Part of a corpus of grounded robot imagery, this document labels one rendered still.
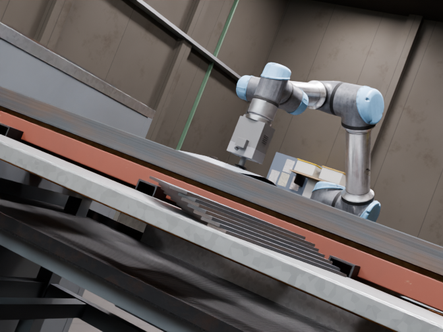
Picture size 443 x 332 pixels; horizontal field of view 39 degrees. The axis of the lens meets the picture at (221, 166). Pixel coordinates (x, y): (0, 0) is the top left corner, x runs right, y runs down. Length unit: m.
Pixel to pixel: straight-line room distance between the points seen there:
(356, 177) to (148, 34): 10.04
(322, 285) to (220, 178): 0.49
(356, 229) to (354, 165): 1.00
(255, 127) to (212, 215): 0.71
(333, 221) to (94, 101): 1.40
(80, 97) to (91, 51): 8.75
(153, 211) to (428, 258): 0.51
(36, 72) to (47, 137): 0.62
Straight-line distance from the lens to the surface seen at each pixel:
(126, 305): 1.43
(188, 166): 1.38
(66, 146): 1.56
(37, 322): 2.44
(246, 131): 1.72
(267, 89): 1.72
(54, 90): 2.28
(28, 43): 2.14
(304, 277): 0.92
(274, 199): 1.29
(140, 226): 5.95
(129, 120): 2.65
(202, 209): 1.02
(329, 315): 2.05
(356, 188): 2.26
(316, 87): 2.13
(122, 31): 11.56
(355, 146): 2.19
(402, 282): 1.22
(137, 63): 11.99
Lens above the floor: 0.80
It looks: 3 degrees up
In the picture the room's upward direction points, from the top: 21 degrees clockwise
